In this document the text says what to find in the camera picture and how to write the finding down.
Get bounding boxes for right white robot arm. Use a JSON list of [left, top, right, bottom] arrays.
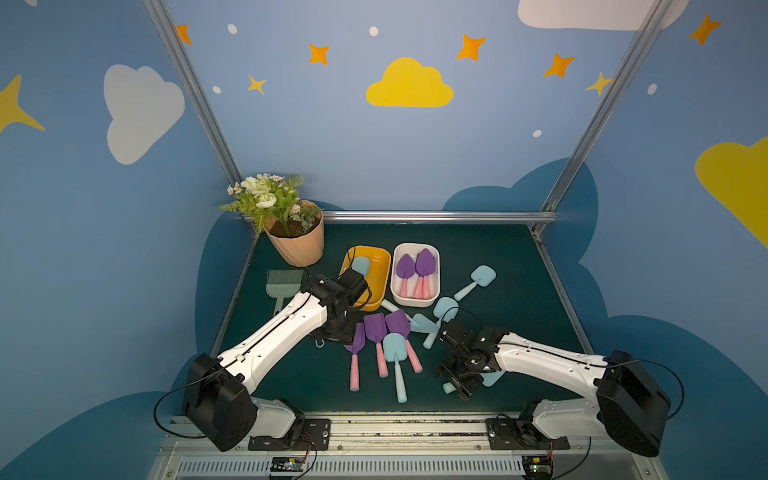
[[437, 321, 671, 457]]

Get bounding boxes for blue round shovel centre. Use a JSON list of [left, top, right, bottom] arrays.
[[383, 333, 408, 404]]

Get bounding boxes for purple square shovel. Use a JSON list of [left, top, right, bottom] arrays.
[[385, 310, 423, 374], [363, 313, 389, 378], [344, 322, 366, 392]]

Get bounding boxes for green toy rake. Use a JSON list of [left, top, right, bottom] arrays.
[[265, 269, 304, 316]]

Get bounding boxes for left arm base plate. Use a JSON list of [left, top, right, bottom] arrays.
[[248, 417, 331, 451]]

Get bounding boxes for purple pointed shovel pink handle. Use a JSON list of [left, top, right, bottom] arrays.
[[396, 253, 416, 298]]

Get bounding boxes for left circuit board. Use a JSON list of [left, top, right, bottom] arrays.
[[269, 456, 305, 476]]

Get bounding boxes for yellow plastic storage box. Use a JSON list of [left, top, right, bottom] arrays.
[[340, 245, 392, 312]]

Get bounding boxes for circuit board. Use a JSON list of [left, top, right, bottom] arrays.
[[269, 456, 305, 476], [522, 456, 553, 480]]

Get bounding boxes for blue pointed shovel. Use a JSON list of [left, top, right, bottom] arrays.
[[442, 371, 505, 394]]

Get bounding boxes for white plastic storage box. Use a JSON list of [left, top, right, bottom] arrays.
[[390, 243, 441, 308]]

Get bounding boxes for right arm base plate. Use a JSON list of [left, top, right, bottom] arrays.
[[485, 416, 570, 451]]

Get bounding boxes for blue shovel under purple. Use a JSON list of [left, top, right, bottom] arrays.
[[381, 300, 439, 334]]

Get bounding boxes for potted artificial flower plant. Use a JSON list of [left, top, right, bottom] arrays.
[[220, 173, 324, 268]]

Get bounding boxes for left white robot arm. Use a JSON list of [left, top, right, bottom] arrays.
[[182, 269, 368, 452]]

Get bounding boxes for right circuit board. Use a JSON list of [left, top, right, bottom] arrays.
[[522, 456, 553, 480]]

